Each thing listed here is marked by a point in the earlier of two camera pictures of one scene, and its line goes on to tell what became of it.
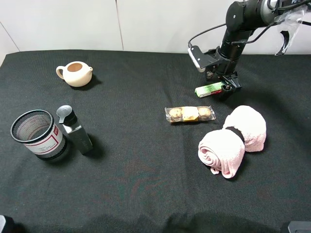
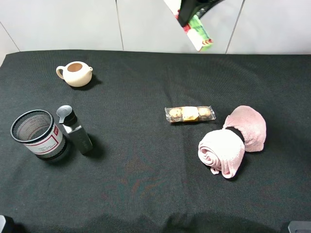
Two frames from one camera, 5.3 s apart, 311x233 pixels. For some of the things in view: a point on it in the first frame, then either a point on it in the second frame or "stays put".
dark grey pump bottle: [76, 134] stays put
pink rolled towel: [223, 150] stays put
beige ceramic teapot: [76, 74] stays put
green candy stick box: [200, 91] to [194, 30]
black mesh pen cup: [37, 130] stays put
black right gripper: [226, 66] to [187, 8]
